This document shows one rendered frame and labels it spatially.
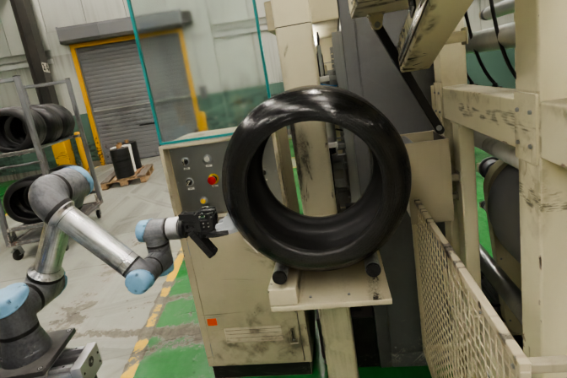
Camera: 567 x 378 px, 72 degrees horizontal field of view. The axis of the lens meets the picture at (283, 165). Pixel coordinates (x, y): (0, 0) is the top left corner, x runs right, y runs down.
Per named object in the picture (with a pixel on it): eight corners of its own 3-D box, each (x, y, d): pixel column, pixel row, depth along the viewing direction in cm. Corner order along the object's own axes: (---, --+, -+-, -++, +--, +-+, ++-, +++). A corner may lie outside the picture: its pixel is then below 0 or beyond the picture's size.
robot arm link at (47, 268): (7, 307, 135) (39, 168, 121) (37, 284, 150) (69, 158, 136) (38, 321, 135) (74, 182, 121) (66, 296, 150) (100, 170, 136)
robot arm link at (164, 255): (143, 283, 127) (137, 253, 125) (158, 267, 138) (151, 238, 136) (166, 282, 126) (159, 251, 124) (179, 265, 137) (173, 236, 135)
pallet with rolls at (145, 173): (116, 176, 832) (107, 142, 815) (154, 169, 846) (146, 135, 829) (102, 190, 716) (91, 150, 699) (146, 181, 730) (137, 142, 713)
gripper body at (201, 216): (210, 213, 122) (175, 217, 124) (215, 239, 124) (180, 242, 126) (218, 206, 130) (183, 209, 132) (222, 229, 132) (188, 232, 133)
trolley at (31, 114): (62, 222, 549) (21, 85, 507) (107, 214, 555) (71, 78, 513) (9, 264, 419) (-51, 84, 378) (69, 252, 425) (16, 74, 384)
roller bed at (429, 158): (402, 206, 159) (395, 135, 152) (440, 202, 156) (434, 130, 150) (411, 224, 139) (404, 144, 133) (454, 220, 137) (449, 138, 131)
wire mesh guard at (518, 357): (422, 349, 162) (407, 190, 147) (427, 349, 161) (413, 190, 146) (527, 672, 75) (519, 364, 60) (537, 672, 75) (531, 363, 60)
